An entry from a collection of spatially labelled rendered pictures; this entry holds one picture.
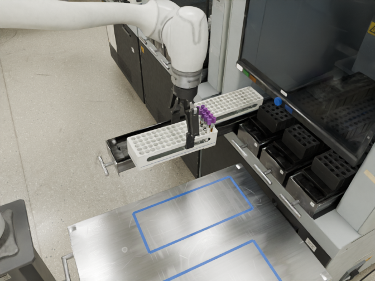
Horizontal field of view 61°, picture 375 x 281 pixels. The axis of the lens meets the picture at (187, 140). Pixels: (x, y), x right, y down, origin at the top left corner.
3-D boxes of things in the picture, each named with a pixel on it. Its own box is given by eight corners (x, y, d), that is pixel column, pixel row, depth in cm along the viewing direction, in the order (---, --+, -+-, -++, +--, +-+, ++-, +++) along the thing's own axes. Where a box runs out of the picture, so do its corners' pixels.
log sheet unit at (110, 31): (109, 42, 292) (102, 2, 268) (118, 56, 275) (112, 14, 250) (106, 42, 292) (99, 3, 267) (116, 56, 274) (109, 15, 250)
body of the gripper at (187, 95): (168, 77, 97) (167, 102, 103) (181, 92, 92) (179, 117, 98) (190, 72, 100) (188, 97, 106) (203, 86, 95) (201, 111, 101)
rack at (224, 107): (248, 97, 143) (250, 85, 139) (261, 110, 137) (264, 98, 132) (188, 116, 133) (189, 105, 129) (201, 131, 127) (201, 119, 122)
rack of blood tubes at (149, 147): (202, 127, 121) (203, 115, 117) (216, 144, 115) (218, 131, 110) (127, 151, 109) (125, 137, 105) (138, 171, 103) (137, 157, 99)
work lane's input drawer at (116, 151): (249, 105, 150) (253, 88, 144) (268, 122, 141) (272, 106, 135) (96, 156, 125) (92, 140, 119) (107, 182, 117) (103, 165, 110)
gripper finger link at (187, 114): (190, 98, 101) (192, 98, 99) (197, 132, 104) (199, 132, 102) (179, 101, 99) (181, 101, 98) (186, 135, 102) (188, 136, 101)
